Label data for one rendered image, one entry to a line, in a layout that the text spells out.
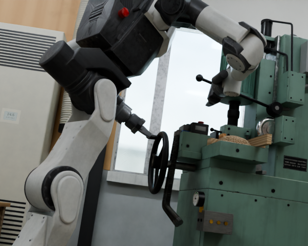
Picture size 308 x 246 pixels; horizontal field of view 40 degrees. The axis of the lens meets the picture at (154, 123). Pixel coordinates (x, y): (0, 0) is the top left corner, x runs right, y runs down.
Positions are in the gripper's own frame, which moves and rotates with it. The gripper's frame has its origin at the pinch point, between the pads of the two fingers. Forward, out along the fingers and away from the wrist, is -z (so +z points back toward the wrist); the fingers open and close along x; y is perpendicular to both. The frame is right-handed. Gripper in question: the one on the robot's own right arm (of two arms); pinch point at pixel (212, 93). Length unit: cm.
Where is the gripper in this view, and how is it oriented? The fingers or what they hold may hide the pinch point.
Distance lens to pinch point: 191.9
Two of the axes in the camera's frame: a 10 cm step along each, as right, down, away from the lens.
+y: 9.3, 3.5, 1.5
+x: -3.1, 9.2, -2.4
